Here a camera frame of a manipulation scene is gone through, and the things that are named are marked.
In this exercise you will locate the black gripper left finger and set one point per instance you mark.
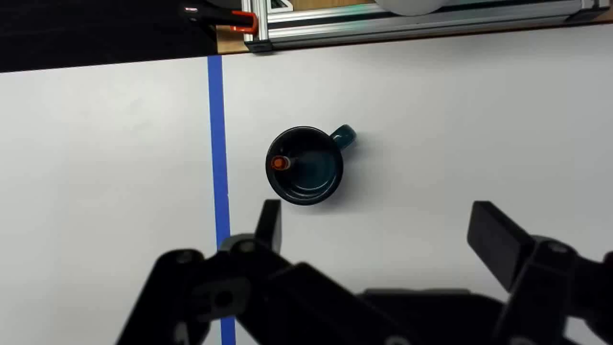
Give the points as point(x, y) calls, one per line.
point(280, 299)

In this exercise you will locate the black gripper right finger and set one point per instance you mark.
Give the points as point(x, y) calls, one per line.
point(537, 274)

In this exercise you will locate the orange marker with white band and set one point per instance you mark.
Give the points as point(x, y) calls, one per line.
point(280, 163)

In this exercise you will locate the dark teal ceramic mug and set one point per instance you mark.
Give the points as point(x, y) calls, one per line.
point(313, 172)

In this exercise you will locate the blue tape strip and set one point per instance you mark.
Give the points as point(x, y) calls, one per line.
point(219, 140)

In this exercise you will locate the brown wooden board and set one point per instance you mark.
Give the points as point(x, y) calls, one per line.
point(230, 42)

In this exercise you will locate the red clamp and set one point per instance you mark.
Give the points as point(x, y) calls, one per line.
point(244, 21)

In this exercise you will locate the black mat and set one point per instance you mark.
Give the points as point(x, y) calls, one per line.
point(96, 31)

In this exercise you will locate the aluminium frame rail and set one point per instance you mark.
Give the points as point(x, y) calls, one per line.
point(408, 25)

